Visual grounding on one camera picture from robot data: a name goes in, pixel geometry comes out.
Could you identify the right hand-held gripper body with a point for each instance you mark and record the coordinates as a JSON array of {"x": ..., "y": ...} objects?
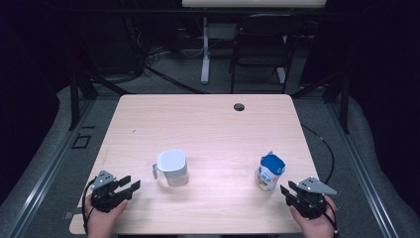
[{"x": 312, "y": 201}]

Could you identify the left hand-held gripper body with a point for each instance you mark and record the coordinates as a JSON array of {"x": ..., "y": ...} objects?
[{"x": 105, "y": 195}]

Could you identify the clear plastic container white lid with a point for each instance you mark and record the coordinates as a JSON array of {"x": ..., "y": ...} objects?
[{"x": 172, "y": 162}]

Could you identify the person's right hand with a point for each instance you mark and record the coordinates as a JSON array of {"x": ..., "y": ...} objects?
[{"x": 313, "y": 227}]

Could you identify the person's left hand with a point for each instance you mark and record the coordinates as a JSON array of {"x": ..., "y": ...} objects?
[{"x": 102, "y": 223}]

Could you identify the black metal stand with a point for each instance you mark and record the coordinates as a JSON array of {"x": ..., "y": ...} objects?
[
  {"x": 345, "y": 105},
  {"x": 74, "y": 99}
]

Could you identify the black table grommet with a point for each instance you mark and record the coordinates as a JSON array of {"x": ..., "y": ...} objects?
[{"x": 238, "y": 107}]

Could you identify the black folding chair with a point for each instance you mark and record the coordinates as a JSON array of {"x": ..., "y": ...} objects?
[{"x": 261, "y": 49}]

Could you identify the white desk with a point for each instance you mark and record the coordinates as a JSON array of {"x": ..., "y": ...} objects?
[{"x": 205, "y": 49}]

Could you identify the gray metal bracket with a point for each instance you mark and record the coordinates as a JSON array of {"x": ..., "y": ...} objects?
[{"x": 68, "y": 215}]

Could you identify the gray floor rail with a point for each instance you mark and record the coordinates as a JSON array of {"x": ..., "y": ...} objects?
[
  {"x": 363, "y": 172},
  {"x": 49, "y": 172}
]

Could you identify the black floor socket frame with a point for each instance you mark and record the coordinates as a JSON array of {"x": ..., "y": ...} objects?
[{"x": 73, "y": 141}]

